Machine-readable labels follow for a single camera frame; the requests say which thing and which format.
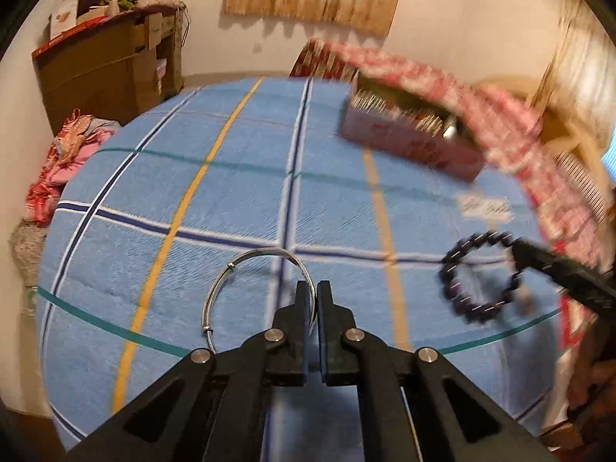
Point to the white cardboard box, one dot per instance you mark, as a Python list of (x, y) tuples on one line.
[(63, 12)]

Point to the striped pillow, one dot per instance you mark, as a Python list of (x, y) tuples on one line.
[(582, 178)]

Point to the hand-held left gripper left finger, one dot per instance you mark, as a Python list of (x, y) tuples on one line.
[(301, 346)]

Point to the cream wooden headboard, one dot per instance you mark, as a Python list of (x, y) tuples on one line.
[(572, 139)]

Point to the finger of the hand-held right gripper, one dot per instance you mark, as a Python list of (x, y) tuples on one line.
[(563, 269)]

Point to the rectangular tin box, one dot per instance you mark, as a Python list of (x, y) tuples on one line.
[(409, 144)]

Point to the pink and red clothes pile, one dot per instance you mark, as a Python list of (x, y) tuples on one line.
[(62, 168)]

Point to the person's right hand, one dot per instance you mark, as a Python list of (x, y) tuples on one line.
[(594, 380)]

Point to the window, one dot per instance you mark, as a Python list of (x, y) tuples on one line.
[(611, 154)]

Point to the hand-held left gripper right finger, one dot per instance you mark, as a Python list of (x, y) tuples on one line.
[(324, 356)]

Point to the brown cabinet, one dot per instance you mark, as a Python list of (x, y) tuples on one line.
[(106, 77)]

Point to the blue plaid tablecloth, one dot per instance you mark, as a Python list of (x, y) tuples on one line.
[(192, 250)]

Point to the narrow beige patterned curtain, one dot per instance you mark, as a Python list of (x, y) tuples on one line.
[(582, 57)]

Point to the silver bangle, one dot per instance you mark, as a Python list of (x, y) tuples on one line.
[(230, 266)]

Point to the flat red box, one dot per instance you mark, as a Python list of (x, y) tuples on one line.
[(67, 36)]

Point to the small clear plastic bag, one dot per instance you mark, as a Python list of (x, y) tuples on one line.
[(483, 207)]

